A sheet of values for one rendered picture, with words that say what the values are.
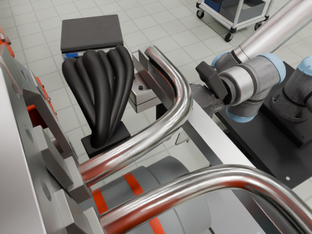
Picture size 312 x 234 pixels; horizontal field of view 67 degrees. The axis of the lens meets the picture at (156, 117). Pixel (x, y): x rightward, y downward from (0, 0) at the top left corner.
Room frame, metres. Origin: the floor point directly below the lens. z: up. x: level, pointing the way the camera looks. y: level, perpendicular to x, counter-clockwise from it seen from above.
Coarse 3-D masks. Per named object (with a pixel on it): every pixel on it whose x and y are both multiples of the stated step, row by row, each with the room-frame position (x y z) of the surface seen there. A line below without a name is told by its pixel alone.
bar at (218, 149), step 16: (144, 80) 0.29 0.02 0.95; (160, 80) 0.26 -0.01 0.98; (160, 96) 0.25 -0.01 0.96; (192, 112) 0.20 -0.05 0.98; (192, 128) 0.18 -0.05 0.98; (208, 128) 0.17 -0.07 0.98; (208, 144) 0.15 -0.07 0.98; (224, 144) 0.15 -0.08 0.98; (208, 160) 0.14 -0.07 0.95; (224, 160) 0.13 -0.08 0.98; (240, 160) 0.13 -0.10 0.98; (240, 192) 0.09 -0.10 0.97; (256, 208) 0.08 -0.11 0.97; (272, 208) 0.07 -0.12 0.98; (272, 224) 0.06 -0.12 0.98
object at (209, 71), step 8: (200, 64) 0.38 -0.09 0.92; (200, 72) 0.36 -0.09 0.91; (208, 72) 0.35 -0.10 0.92; (216, 72) 0.35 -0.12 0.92; (208, 80) 0.34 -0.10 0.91; (216, 80) 0.35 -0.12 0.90; (208, 88) 0.40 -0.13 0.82; (216, 88) 0.35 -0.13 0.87; (224, 88) 0.37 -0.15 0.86; (224, 96) 0.37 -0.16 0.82
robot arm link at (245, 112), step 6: (246, 102) 0.43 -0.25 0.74; (252, 102) 0.42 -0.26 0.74; (258, 102) 0.42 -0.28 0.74; (228, 108) 0.46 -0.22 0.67; (234, 108) 0.44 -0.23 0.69; (240, 108) 0.43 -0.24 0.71; (246, 108) 0.43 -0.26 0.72; (252, 108) 0.42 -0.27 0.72; (258, 108) 0.43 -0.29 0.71; (228, 114) 0.45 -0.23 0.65; (234, 114) 0.44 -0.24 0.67; (240, 114) 0.43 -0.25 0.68; (246, 114) 0.43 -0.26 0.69; (252, 114) 0.43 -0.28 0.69; (234, 120) 0.43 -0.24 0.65; (240, 120) 0.43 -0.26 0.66; (246, 120) 0.43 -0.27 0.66
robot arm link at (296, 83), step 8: (304, 64) 0.74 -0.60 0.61; (296, 72) 0.75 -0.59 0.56; (304, 72) 0.71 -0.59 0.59; (288, 80) 0.77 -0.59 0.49; (296, 80) 0.72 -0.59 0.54; (304, 80) 0.70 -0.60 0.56; (288, 88) 0.73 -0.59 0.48; (296, 88) 0.70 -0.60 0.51; (304, 88) 0.67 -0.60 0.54; (288, 96) 0.71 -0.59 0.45; (296, 96) 0.69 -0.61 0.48; (304, 96) 0.65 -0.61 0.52; (304, 104) 0.67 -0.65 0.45
